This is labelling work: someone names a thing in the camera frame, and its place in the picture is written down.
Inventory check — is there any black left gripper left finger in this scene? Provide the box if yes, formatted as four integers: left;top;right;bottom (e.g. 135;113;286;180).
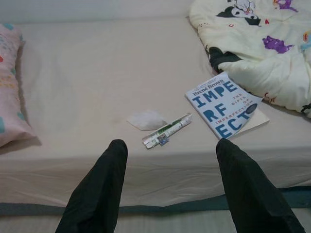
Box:
54;139;129;233

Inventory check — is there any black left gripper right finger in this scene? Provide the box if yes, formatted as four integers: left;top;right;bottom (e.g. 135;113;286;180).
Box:
215;138;306;233

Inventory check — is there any white tissue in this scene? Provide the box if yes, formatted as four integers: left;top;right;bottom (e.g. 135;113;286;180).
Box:
126;110;167;132

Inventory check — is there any white blue paperback book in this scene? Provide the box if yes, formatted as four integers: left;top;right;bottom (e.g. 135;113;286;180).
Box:
184;71;271;141

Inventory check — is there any pink patterned pillow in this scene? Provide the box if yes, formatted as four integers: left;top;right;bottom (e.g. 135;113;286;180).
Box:
0;23;42;149

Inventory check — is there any beige mattress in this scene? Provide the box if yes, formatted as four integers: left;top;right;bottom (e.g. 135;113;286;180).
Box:
0;16;311;207

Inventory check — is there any cream cartoon print quilt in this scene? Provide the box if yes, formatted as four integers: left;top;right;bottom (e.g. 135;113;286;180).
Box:
189;0;311;114

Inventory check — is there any teal bed frame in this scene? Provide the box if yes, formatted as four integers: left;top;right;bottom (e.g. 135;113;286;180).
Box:
0;185;311;216

